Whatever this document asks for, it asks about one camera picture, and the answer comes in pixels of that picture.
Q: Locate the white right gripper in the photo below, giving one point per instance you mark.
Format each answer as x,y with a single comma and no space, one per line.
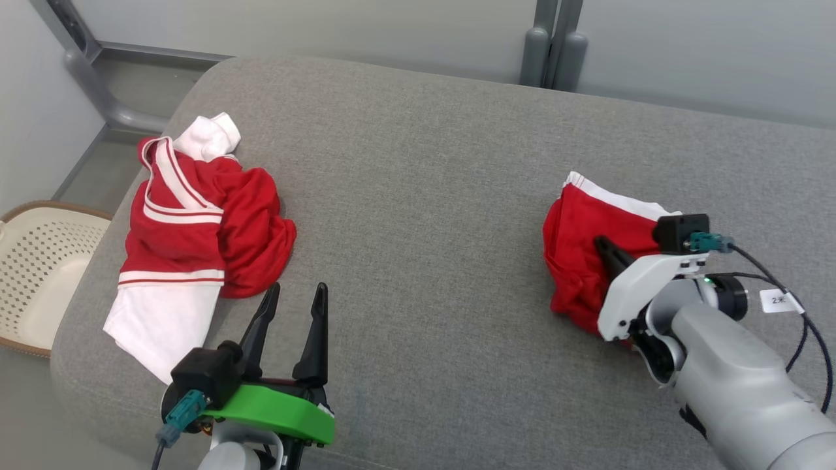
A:
630,294

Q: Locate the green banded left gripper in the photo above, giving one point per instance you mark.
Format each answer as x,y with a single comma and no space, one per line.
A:
274,411

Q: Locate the red shorts white waistband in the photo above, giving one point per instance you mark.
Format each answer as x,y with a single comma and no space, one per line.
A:
581,248

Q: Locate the red white striped shirt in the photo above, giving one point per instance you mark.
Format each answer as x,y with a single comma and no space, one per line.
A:
176,241

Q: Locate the cream perforated laundry basket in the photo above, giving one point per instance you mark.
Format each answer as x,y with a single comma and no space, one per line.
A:
46,274

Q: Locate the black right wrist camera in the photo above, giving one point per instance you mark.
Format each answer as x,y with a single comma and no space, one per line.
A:
676,232

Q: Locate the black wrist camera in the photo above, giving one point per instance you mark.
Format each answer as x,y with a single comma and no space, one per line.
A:
202,378
676,232

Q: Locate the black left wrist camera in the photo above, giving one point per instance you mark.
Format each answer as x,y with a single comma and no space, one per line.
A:
202,378

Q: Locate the grey partition post double foot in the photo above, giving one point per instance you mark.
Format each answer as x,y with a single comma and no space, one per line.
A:
535,59

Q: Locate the grey partition post curved foot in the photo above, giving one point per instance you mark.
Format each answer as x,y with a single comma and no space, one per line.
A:
98,91

